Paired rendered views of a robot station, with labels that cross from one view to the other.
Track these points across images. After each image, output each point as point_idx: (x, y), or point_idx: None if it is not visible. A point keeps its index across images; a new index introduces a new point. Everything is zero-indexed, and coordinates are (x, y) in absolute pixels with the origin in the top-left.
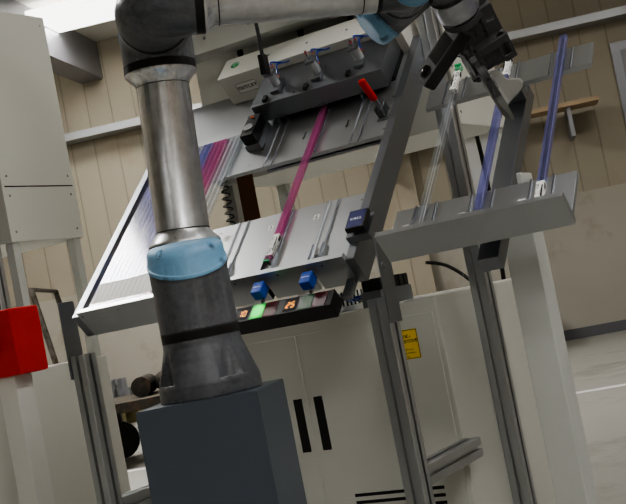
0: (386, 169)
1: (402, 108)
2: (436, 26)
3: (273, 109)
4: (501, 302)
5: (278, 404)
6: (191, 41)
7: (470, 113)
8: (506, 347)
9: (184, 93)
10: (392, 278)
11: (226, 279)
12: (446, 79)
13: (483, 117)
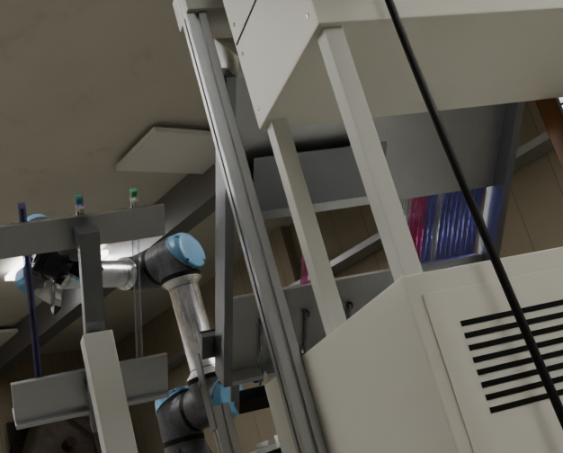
0: (218, 273)
1: (217, 190)
2: (195, 66)
3: None
4: (335, 365)
5: None
6: (160, 269)
7: (268, 92)
8: (348, 434)
9: (171, 298)
10: (206, 393)
11: (158, 420)
12: (210, 123)
13: (282, 68)
